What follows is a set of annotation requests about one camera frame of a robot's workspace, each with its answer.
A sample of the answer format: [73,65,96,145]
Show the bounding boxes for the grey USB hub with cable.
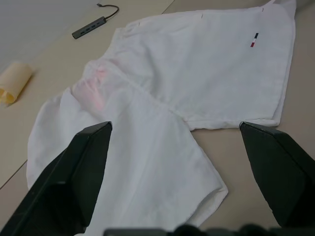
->
[71,2,120,39]

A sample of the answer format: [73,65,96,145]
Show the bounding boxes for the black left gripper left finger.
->
[0,121,113,236]

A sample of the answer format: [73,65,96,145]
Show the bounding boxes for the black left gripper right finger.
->
[239,121,315,228]

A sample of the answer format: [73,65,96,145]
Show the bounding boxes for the pale yellow paper roll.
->
[0,61,34,107]

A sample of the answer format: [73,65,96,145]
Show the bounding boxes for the white shorts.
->
[26,0,297,233]

